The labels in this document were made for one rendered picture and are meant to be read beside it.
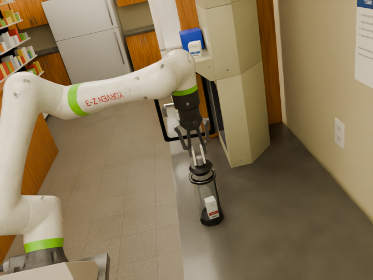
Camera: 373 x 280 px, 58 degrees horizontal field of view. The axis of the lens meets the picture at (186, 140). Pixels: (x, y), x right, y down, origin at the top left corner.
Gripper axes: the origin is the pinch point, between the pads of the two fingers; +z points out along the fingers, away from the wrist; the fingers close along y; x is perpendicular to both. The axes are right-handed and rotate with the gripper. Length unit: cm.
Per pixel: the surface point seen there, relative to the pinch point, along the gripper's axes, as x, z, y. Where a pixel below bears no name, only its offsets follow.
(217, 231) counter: 8.5, 31.1, -0.9
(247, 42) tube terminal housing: -39, -28, -33
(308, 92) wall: -38, 2, -59
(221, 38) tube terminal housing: -34, -33, -21
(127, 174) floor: -209, 126, 76
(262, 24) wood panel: -70, -28, -50
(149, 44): -534, 57, 31
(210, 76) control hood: -33.5, -17.8, -13.5
